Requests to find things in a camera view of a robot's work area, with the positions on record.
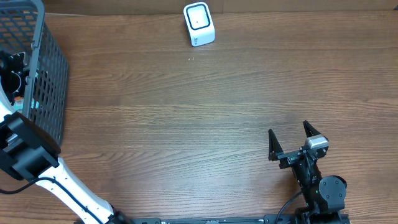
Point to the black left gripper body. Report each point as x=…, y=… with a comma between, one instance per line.
x=14, y=85

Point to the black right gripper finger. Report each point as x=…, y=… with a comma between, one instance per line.
x=310, y=131
x=275, y=150

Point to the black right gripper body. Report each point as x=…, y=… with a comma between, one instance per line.
x=289, y=158

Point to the teal tissue pack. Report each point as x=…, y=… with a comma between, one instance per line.
x=19, y=104

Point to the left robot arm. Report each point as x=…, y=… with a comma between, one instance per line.
x=29, y=153

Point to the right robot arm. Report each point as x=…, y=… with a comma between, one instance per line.
x=320, y=199

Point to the white barcode scanner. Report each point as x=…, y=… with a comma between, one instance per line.
x=199, y=23

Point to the grey plastic mesh basket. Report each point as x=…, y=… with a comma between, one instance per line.
x=23, y=30

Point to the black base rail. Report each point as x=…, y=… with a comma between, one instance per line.
x=211, y=221

